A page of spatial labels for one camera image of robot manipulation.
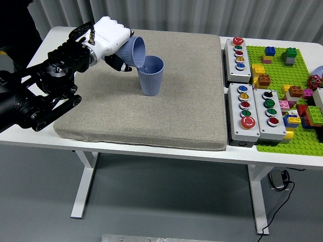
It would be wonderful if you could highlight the black power cable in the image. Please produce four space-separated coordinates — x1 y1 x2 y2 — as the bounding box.
259 170 296 236

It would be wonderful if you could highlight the grey four-button control box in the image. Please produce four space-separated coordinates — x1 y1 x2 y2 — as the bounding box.
252 88 287 146

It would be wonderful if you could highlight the green grey brick stack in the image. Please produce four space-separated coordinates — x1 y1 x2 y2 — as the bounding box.
282 47 298 67

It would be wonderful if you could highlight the green orange brick stack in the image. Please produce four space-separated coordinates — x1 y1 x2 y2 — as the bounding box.
304 105 323 127

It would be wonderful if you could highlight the red toy brick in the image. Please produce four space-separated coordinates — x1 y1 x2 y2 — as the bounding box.
296 104 309 118

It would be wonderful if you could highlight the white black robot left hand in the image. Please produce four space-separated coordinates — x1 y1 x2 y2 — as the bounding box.
83 16 134 73

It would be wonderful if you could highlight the blue yellow pink brick stack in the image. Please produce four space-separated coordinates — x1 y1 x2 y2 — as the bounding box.
261 46 277 64

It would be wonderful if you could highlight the green studded baseplate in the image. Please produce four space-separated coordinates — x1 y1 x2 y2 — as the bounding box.
246 45 323 157

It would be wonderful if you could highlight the blue ribbed plastic cup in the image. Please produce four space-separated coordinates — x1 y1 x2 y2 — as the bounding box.
115 36 147 69
137 55 165 97

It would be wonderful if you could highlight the white table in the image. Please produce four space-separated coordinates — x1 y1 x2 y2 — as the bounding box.
0 26 323 235

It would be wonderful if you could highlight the orange toy brick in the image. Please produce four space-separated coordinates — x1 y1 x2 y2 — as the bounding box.
288 85 304 99
256 74 272 89

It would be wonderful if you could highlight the grey-brown cushion mat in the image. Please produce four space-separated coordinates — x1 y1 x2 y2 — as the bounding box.
53 27 229 152

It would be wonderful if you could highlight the grey pleated curtain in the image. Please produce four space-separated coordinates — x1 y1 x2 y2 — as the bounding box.
25 0 323 57

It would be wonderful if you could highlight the grey five-button control box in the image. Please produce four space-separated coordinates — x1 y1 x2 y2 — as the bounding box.
224 37 252 83
227 82 261 147

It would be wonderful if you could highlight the grey power adapter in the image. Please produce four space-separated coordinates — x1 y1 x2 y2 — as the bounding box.
267 170 288 190

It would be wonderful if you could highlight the white box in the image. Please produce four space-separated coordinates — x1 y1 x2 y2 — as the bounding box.
312 88 323 109

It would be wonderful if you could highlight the yellow toy brick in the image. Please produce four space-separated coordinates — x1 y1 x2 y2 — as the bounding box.
251 64 265 79
279 130 295 145

